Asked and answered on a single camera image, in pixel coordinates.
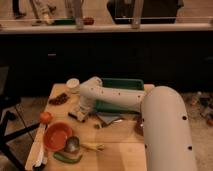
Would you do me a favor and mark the black whiteboard eraser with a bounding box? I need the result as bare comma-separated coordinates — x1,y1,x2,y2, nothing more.
68,111,88,123

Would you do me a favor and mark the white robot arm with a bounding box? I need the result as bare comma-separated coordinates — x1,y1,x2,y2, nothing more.
79,77,198,171

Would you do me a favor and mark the green plastic tray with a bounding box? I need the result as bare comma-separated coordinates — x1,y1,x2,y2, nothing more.
94,78,144,114

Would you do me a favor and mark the grey blue cloth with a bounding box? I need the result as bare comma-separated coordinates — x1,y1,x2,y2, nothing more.
97,113,120,123

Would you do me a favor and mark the white round container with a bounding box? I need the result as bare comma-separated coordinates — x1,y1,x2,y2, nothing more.
66,78,80,93

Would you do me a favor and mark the metal spoon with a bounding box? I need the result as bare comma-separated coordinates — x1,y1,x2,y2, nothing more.
94,118,124,129

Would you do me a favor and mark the dark red grape bunch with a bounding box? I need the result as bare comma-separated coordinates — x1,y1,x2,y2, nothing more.
49,93,69,105

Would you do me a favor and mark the dark purple bowl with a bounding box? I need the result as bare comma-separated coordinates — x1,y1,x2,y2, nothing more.
134,116,144,136

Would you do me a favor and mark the yellow banana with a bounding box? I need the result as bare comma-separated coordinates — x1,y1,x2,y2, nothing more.
81,143,105,151

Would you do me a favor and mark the green and red object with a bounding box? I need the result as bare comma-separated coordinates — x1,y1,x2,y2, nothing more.
51,17,95,26

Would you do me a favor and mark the red tomato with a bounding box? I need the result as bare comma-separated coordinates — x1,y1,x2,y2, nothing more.
39,112,53,124

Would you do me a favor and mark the orange plastic bowl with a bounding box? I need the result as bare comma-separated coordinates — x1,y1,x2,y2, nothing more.
43,122,73,152

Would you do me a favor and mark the green chili pepper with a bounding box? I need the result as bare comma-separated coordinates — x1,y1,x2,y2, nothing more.
53,152,82,164

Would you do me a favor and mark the black box on shelf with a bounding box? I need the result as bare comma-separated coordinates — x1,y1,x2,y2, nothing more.
107,0,184,24

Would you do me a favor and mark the black chair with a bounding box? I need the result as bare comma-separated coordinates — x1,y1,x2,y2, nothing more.
0,66,39,171

